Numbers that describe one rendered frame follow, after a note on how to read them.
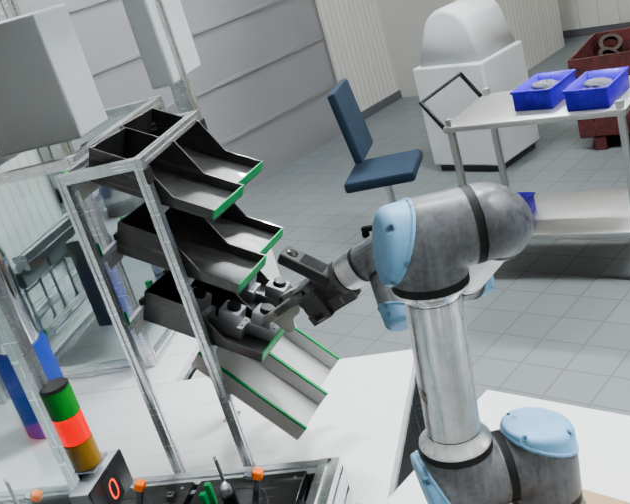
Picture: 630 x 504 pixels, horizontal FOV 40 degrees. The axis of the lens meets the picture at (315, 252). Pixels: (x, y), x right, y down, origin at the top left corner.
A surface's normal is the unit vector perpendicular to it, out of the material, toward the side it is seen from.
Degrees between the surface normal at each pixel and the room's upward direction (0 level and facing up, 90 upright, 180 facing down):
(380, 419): 0
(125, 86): 90
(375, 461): 0
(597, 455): 0
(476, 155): 90
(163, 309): 90
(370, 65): 90
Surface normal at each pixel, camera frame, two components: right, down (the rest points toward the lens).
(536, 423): -0.07, -0.94
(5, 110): -0.20, 0.41
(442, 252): 0.22, 0.38
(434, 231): 0.07, -0.08
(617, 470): -0.27, -0.89
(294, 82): 0.73, 0.05
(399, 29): -0.63, 0.44
